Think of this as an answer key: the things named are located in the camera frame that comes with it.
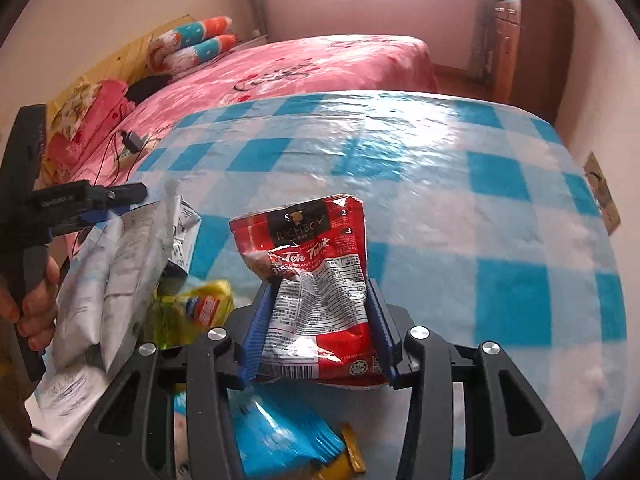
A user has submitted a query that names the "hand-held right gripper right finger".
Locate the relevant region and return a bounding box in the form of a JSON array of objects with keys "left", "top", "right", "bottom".
[{"left": 365, "top": 277, "right": 586, "bottom": 480}]

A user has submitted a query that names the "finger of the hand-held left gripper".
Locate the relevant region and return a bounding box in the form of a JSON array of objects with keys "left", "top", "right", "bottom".
[
  {"left": 50, "top": 209, "right": 119, "bottom": 239},
  {"left": 89, "top": 183, "right": 149, "bottom": 211}
]

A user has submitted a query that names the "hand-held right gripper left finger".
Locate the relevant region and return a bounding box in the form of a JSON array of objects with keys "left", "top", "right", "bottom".
[{"left": 57, "top": 280, "right": 281, "bottom": 480}]

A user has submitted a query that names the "grey white plastic bag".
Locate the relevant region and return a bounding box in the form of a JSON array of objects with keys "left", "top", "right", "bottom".
[{"left": 52, "top": 180, "right": 202, "bottom": 376}]

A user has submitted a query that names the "yellow snack packet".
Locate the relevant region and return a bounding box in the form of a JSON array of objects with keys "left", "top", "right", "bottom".
[{"left": 150, "top": 280, "right": 236, "bottom": 352}]

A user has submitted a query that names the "red snack packet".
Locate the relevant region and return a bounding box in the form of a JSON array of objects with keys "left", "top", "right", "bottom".
[{"left": 229, "top": 196, "right": 391, "bottom": 387}]

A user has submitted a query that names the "person's left hand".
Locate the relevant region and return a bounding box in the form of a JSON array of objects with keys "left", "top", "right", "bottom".
[{"left": 0, "top": 255, "right": 63, "bottom": 353}]

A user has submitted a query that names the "pink folded blanket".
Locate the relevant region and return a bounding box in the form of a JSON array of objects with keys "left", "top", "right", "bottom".
[{"left": 45, "top": 79, "right": 137, "bottom": 171}]

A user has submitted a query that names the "dark foil packet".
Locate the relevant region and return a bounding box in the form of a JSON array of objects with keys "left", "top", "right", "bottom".
[{"left": 160, "top": 260, "right": 189, "bottom": 287}]

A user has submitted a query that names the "floral pillow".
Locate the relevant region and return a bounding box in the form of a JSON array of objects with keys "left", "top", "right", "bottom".
[{"left": 50, "top": 81, "right": 104, "bottom": 142}]

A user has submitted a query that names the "blue snack packet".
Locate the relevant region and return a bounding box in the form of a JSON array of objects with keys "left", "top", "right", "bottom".
[{"left": 172, "top": 390, "right": 347, "bottom": 480}]

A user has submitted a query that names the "black cloth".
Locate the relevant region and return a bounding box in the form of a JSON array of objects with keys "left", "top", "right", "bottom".
[{"left": 125, "top": 76, "right": 174, "bottom": 104}]

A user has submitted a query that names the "gold snack packet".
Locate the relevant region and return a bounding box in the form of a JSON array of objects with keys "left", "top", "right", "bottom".
[{"left": 310, "top": 424, "right": 369, "bottom": 480}]

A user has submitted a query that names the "yellow wooden headboard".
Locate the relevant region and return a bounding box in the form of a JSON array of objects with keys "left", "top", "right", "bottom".
[{"left": 42, "top": 14, "right": 197, "bottom": 111}]

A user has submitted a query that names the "blue white checked tablecloth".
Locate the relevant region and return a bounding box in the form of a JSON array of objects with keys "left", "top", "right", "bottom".
[{"left": 65, "top": 91, "right": 629, "bottom": 480}]

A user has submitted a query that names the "white printed package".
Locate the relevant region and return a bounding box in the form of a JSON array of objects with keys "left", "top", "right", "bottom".
[{"left": 27, "top": 364, "right": 112, "bottom": 461}]

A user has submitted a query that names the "bed with pink sheet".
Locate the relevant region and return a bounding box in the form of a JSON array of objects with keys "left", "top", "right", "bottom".
[{"left": 42, "top": 35, "right": 439, "bottom": 186}]

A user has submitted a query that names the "brown wooden wardrobe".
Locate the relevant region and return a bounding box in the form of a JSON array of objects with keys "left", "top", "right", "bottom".
[{"left": 487, "top": 0, "right": 576, "bottom": 124}]

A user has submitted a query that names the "black charger with cable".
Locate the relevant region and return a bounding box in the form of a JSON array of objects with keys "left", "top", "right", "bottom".
[{"left": 70, "top": 130, "right": 157, "bottom": 257}]

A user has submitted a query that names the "wall socket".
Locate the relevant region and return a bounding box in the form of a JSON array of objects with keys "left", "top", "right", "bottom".
[{"left": 582, "top": 152, "right": 621, "bottom": 235}]

